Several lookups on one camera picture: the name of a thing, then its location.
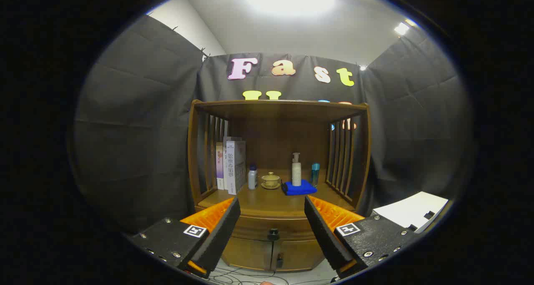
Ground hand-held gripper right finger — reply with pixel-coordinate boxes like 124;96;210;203
304;195;420;279

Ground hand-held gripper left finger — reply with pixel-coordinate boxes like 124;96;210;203
127;196;242;279

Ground wooden drawer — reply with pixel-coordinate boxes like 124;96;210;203
227;215;320;241

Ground wooden cabinet door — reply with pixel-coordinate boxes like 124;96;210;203
271;239;326;272
221;237;274;271

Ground wooden countertop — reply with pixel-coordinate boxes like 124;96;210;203
197;174;355;219

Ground white drawer unit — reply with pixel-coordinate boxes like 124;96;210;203
371;192;449;233

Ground wooden cabinet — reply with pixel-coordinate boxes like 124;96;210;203
188;99;371;273

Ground blue folded cloth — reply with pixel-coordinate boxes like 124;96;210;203
282;179;317;196

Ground purple pink book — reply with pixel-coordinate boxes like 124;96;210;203
216;142;226;190

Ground white patterned book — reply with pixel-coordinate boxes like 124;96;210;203
225;140;247;195

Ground white pump bottle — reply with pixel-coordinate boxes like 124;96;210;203
291;152;302;187

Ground yellow lidded tea cup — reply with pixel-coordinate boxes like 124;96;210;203
261;172;281;189

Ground black backdrop cloth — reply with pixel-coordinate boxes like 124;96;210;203
74;15;474;235

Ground black floor cables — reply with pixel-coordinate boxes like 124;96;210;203
209;266;334;285

